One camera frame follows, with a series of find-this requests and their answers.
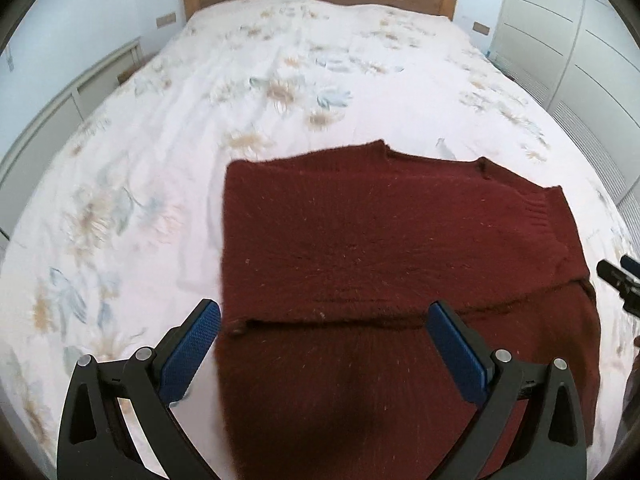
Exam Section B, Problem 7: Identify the bed with floral sheet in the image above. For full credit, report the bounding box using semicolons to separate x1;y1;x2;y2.
0;0;640;480

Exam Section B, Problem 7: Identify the white wardrobe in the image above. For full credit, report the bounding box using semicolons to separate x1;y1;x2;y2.
492;0;640;206

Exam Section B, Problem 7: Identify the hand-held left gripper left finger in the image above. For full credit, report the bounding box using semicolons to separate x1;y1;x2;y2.
56;298;222;480

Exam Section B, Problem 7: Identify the white low cabinet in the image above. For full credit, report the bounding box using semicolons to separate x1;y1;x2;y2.
0;37;143;171

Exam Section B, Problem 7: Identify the dark red knitted sweater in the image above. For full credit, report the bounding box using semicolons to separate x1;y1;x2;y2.
217;140;602;480

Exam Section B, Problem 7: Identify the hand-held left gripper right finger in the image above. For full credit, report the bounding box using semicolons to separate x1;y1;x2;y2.
427;300;587;480

